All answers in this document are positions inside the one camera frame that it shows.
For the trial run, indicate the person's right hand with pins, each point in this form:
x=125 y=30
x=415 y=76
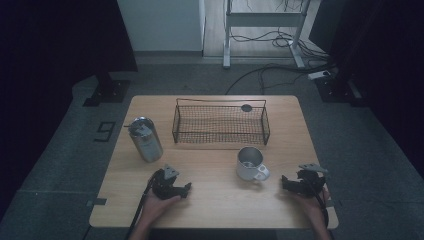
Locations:
x=311 y=206

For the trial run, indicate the white power strip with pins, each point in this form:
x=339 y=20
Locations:
x=319 y=75

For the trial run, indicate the person's left hand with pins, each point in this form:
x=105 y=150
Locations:
x=156 y=205

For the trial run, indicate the dark curtain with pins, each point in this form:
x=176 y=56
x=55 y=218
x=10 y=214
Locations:
x=50 y=66
x=383 y=66

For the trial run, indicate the white metal desk frame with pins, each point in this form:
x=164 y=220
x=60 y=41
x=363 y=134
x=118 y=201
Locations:
x=263 y=19

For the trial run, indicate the black stand base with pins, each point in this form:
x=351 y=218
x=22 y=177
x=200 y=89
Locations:
x=106 y=91
x=336 y=90

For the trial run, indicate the grey tape strip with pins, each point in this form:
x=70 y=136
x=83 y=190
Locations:
x=331 y=203
x=96 y=201

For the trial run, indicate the round black table grommet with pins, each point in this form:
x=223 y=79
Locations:
x=246 y=108

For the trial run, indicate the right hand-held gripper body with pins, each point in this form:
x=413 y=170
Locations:
x=310 y=183

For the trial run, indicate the steel tumbler with lid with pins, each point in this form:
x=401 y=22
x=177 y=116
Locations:
x=145 y=140

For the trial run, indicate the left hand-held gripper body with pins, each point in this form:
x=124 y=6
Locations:
x=164 y=185

